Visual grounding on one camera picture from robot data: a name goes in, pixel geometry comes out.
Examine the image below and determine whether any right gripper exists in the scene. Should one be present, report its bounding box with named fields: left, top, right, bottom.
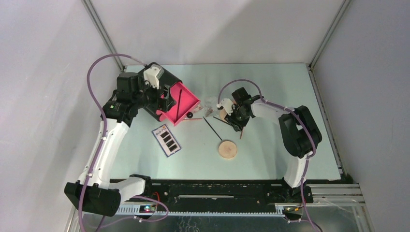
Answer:
left=224, top=105, right=250, bottom=132

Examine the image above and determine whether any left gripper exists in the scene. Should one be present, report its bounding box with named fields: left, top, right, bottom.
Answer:
left=132, top=77, right=176, bottom=113

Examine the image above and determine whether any black mascara wand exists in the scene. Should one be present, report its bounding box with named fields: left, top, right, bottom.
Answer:
left=213, top=116, right=229, bottom=124

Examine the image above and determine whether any black thin brush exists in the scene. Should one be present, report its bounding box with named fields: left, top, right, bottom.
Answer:
left=176, top=89, right=182, bottom=120

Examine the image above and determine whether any black pink drawer organizer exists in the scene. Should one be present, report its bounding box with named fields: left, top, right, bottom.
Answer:
left=137, top=62, right=182, bottom=121

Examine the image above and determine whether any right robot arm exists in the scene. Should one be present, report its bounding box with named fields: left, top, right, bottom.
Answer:
left=217, top=87, right=322, bottom=202

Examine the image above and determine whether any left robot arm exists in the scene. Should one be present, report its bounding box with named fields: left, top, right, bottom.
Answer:
left=64, top=69, right=176, bottom=217

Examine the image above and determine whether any large beige sponge upper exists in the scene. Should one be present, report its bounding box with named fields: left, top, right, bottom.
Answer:
left=219, top=108, right=228, bottom=122

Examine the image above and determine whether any beige round sponge lower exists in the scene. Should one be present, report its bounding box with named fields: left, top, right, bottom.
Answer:
left=218, top=140, right=238, bottom=160

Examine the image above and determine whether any false eyelash case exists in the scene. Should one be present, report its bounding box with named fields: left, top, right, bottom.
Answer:
left=190, top=104, right=203, bottom=114

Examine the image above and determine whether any long black wand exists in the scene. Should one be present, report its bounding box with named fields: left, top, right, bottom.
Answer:
left=202, top=116, right=223, bottom=141

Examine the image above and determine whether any clear bag of clips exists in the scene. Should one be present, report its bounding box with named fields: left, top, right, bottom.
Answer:
left=203, top=96, right=219, bottom=117

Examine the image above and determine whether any bob pin card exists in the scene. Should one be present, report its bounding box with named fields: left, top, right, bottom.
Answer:
left=151, top=124, right=182, bottom=157

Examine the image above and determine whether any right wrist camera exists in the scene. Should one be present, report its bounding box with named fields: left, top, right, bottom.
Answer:
left=217, top=98, right=235, bottom=116

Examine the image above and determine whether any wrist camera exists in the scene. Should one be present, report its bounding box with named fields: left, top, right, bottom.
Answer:
left=143, top=64, right=164, bottom=89
left=217, top=98, right=235, bottom=116

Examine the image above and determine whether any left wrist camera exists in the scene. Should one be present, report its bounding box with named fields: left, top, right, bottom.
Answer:
left=143, top=64, right=164, bottom=89

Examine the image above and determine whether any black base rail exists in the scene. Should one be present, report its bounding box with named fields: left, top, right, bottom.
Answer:
left=122, top=174, right=316, bottom=215

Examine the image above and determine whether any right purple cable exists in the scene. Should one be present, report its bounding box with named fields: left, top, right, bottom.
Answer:
left=217, top=79, right=321, bottom=232

